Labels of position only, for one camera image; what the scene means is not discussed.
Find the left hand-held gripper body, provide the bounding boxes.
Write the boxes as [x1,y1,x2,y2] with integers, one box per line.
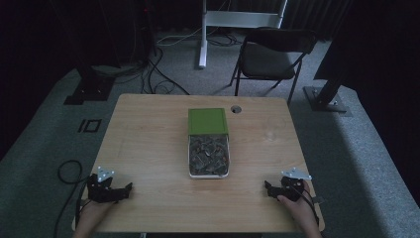
[86,166,121,204]

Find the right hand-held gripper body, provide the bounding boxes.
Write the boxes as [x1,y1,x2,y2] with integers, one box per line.
[276,167,313,202]

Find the person's right hand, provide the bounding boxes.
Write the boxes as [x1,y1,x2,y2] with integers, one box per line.
[276,180,319,230]

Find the person's left hand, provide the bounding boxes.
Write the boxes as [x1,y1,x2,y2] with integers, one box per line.
[77,197,117,230]

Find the metal tray of screws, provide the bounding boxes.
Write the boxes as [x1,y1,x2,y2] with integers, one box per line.
[186,133,232,179]

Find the green box lid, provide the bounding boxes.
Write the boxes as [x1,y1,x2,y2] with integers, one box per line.
[187,107,230,136]

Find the black metal stand with base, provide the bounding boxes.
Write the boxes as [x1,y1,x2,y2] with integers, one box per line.
[302,67,353,117]
[63,49,116,106]

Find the black folding chair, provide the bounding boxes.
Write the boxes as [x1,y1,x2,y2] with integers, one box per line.
[229,27,317,106]

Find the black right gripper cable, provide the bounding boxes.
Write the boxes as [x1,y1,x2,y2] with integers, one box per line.
[295,186,322,227]

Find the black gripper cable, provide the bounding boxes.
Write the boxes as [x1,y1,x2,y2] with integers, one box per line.
[52,160,91,238]
[295,186,322,227]

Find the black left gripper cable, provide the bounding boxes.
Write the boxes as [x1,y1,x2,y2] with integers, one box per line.
[52,160,91,238]

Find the black floor cables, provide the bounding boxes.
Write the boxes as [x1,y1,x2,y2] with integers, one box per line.
[93,33,244,97]

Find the light floor cable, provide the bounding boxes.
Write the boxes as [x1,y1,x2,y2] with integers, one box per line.
[156,26,204,48]

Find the white metal desk frame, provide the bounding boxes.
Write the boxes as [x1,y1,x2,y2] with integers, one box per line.
[198,0,289,69]

